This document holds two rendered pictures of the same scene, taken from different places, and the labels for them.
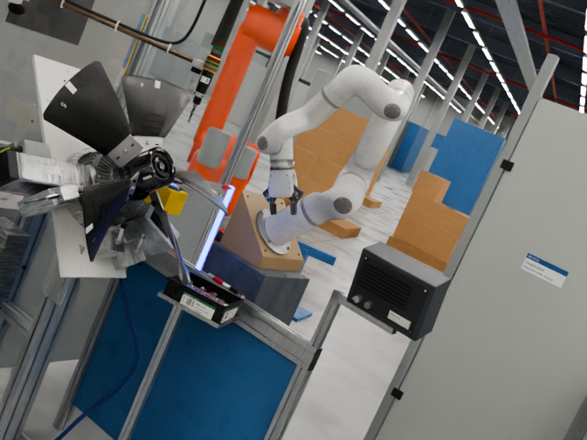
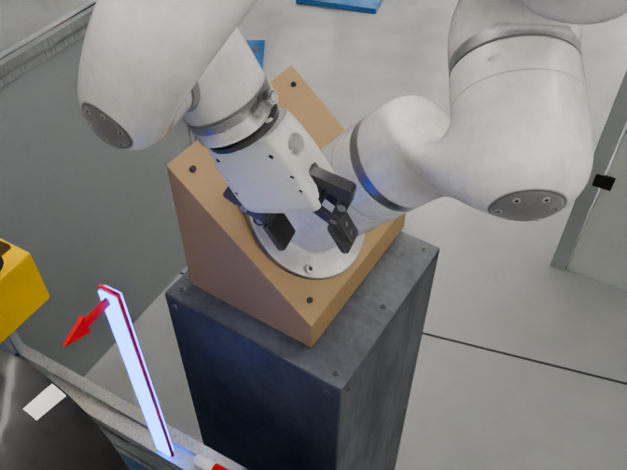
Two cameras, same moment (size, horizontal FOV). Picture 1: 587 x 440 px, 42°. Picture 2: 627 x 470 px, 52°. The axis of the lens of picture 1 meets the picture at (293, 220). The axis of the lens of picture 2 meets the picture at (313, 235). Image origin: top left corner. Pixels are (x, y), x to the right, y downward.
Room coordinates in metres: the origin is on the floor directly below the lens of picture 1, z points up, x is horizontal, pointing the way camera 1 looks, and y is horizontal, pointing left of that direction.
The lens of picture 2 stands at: (2.20, 0.05, 1.66)
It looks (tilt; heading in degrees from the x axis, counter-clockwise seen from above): 46 degrees down; 359
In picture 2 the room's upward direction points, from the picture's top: straight up
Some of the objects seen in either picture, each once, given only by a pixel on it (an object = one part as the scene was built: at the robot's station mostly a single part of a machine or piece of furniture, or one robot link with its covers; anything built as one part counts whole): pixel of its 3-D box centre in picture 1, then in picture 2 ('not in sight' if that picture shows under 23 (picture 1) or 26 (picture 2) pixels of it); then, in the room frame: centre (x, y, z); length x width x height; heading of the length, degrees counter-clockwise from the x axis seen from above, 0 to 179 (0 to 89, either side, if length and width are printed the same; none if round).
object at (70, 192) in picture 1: (66, 193); not in sight; (2.00, 0.59, 1.08); 0.07 x 0.04 x 0.06; 161
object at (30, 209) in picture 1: (47, 201); not in sight; (2.03, 0.64, 1.03); 0.15 x 0.10 x 0.14; 60
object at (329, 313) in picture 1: (327, 319); not in sight; (2.34, -0.23, 0.96); 0.03 x 0.03 x 0.20; 60
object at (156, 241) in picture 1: (148, 230); not in sight; (2.35, 0.41, 0.98); 0.20 x 0.16 x 0.20; 60
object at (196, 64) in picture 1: (202, 79); not in sight; (2.29, 0.42, 1.49); 0.09 x 0.07 x 0.10; 95
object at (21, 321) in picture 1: (20, 320); not in sight; (2.29, 0.67, 0.56); 0.19 x 0.04 x 0.04; 60
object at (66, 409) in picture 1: (94, 340); not in sight; (2.77, 0.52, 0.39); 0.04 x 0.04 x 0.78; 60
